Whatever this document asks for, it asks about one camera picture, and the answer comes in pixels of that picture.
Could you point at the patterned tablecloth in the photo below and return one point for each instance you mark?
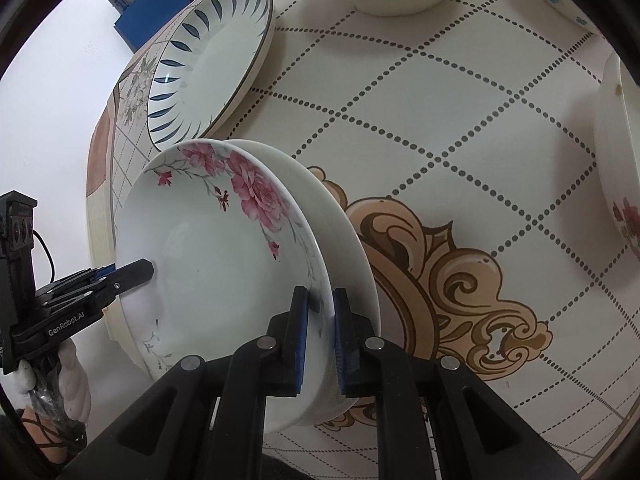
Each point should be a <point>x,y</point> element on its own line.
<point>450,110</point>

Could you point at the blue leaf pattern plate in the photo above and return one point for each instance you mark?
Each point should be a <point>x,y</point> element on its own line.
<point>215,70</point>

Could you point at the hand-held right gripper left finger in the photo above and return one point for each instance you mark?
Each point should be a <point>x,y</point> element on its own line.
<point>299,340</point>

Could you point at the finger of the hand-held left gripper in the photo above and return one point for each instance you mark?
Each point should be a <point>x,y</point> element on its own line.
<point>105,272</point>
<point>135,272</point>

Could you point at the person's left hand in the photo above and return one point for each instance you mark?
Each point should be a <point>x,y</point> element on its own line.
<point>75,380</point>

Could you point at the pink floral plate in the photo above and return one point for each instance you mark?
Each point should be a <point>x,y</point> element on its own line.
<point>210,260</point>

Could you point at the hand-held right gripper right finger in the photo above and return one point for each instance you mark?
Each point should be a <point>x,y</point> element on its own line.
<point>343,345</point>

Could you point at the pink floral white bowl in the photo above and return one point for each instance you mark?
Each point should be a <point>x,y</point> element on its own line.
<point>612,160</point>

